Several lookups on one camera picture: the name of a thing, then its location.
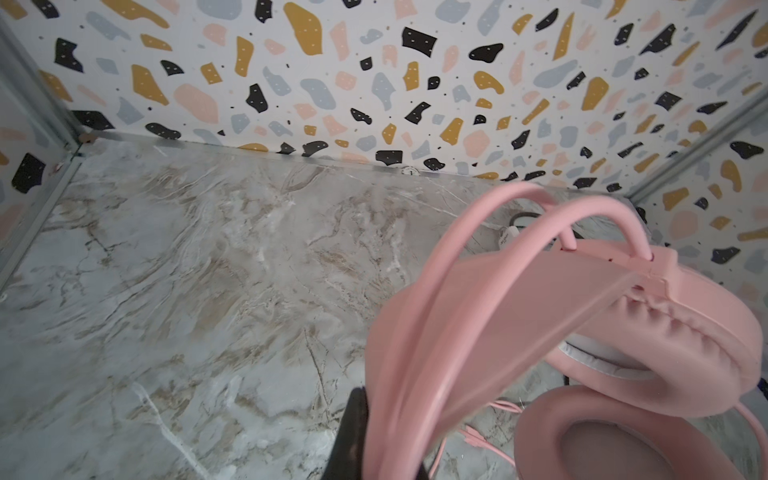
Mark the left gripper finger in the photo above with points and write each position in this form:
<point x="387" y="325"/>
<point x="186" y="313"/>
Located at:
<point x="345" y="461"/>

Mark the pink headphones with cable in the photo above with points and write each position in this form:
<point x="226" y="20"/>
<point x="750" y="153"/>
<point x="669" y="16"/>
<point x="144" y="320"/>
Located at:
<point x="648" y="345"/>

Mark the white black headphones with cable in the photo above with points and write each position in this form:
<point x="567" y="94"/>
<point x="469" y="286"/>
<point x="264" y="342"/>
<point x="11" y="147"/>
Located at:
<point x="520" y="220"/>

